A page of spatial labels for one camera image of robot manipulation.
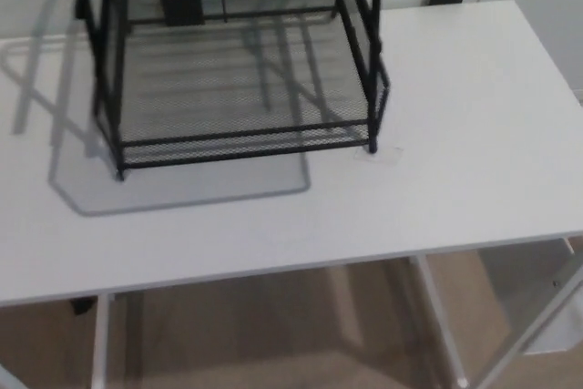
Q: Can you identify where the black metal file rack frame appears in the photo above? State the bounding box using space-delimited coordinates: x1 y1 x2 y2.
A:
67 0 394 183

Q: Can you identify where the white desk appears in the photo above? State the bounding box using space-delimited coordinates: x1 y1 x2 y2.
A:
0 0 583 389

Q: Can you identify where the black clamp left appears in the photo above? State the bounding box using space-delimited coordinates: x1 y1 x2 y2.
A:
160 0 205 27

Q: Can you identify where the clear tape piece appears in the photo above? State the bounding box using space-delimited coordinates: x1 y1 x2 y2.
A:
354 147 404 166

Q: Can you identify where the black mesh file tray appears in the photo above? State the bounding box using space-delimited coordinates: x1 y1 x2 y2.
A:
93 0 392 180

